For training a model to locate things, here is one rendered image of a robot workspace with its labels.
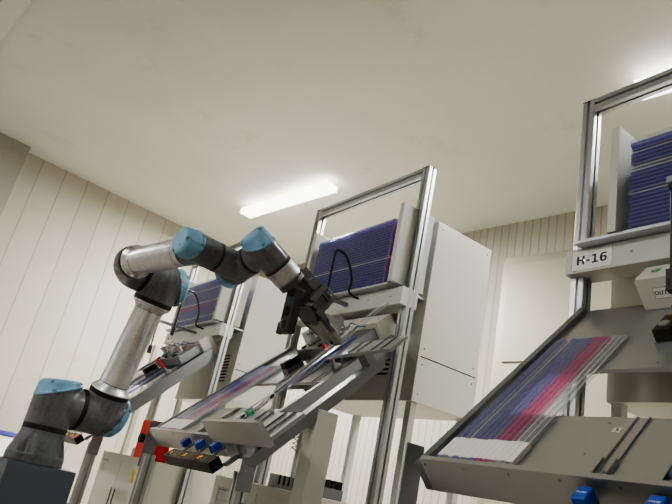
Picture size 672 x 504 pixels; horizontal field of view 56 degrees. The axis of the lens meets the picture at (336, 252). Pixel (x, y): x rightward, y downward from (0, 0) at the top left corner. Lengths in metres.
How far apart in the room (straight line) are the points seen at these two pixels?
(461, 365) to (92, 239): 4.67
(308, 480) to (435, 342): 0.94
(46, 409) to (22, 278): 4.43
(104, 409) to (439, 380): 1.19
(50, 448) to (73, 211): 4.78
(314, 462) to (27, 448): 0.75
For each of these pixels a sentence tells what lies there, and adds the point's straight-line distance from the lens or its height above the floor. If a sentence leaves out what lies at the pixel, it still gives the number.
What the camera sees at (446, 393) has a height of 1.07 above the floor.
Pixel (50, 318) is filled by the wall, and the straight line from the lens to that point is 6.34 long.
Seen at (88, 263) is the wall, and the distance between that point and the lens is 6.51.
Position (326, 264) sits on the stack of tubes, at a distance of 2.72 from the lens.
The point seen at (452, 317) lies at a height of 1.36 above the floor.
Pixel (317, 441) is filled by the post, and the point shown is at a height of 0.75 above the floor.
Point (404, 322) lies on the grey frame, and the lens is 2.29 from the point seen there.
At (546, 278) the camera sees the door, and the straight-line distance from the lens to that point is 4.94.
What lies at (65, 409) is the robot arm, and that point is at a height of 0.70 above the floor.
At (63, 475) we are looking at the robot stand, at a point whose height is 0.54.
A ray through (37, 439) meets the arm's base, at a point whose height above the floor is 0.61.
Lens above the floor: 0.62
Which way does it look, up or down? 21 degrees up
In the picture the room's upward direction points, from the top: 12 degrees clockwise
